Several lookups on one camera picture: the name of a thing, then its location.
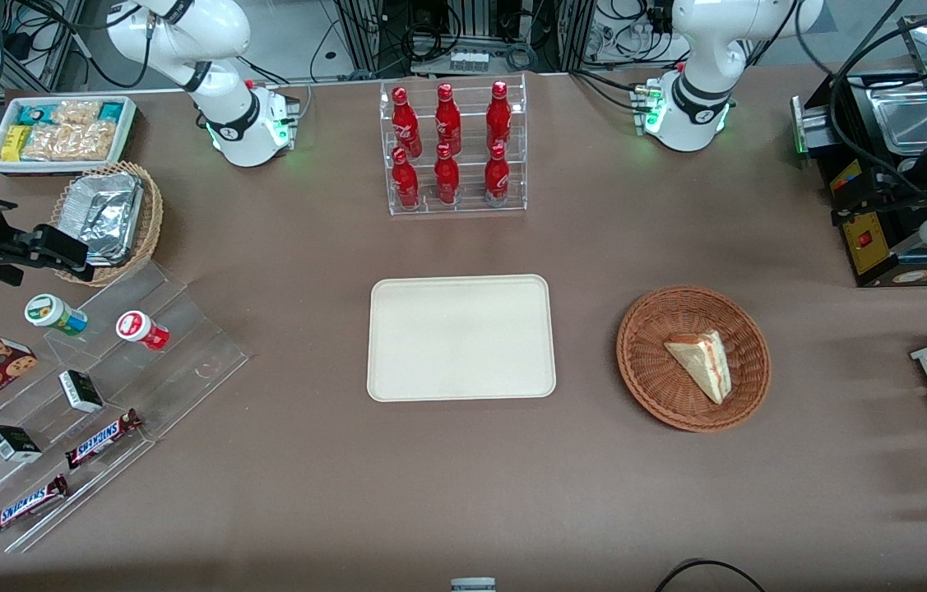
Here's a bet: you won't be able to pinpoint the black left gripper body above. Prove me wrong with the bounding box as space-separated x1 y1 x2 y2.
881 152 927 224

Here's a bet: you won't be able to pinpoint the triangular sandwich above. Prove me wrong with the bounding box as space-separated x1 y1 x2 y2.
664 330 734 405

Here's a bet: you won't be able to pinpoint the light wicker basket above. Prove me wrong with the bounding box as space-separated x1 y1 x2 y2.
50 161 165 288

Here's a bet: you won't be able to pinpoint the brown wicker basket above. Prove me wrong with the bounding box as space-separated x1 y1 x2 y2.
616 285 772 433

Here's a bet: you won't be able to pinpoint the cream plastic tray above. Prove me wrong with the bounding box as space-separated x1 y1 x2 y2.
367 275 557 403

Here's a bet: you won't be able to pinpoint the black food warmer cabinet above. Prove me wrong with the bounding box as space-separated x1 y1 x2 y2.
790 12 927 289

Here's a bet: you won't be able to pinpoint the aluminium foil containers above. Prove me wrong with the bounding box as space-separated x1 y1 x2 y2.
59 172 144 266

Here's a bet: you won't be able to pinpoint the green lid cup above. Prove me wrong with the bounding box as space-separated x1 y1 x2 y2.
25 294 90 337

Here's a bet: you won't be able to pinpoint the steel warmer pan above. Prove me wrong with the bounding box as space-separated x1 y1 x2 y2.
870 82 927 155

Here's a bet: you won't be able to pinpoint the yellow snack pack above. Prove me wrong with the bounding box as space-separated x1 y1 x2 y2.
0 125 33 163

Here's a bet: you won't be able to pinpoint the red lid cup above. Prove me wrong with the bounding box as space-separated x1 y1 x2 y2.
116 310 170 352

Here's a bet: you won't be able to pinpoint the large clear cracker bag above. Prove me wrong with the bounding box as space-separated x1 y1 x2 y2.
21 120 118 162

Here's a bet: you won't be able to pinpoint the white snack bin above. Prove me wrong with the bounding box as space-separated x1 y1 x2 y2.
0 95 138 176

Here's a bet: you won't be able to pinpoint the small clear cracker bag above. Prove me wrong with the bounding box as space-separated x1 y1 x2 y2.
52 99 103 127

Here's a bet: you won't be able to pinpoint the small black box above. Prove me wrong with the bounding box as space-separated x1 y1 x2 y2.
58 370 105 414
0 424 44 464

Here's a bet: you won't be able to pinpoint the clear acrylic stepped display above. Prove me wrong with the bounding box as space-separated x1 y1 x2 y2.
0 259 251 554

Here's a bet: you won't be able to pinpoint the Snickers chocolate bar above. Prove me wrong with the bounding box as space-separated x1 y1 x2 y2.
0 474 71 538
64 409 143 470

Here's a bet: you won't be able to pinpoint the red drink bottle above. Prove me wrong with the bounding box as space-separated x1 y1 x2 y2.
433 142 461 206
434 82 462 155
484 141 510 203
392 146 420 210
486 80 512 151
392 86 422 158

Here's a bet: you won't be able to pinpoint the clear acrylic bottle rack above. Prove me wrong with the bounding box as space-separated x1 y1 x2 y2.
379 74 528 216

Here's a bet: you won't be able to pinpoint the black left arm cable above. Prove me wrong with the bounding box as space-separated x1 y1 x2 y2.
829 0 927 194

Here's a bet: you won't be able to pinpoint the black looped table cable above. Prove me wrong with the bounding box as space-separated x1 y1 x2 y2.
654 559 768 592

